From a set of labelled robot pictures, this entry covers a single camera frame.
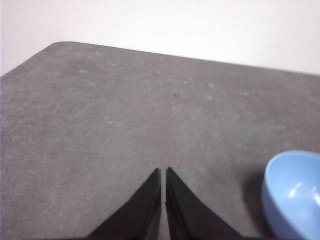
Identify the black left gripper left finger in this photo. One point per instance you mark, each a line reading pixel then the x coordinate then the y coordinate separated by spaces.
pixel 140 215

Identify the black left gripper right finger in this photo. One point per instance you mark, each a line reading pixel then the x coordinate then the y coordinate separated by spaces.
pixel 185 215

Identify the blue ribbed bowl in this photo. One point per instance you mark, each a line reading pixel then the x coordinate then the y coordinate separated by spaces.
pixel 292 190

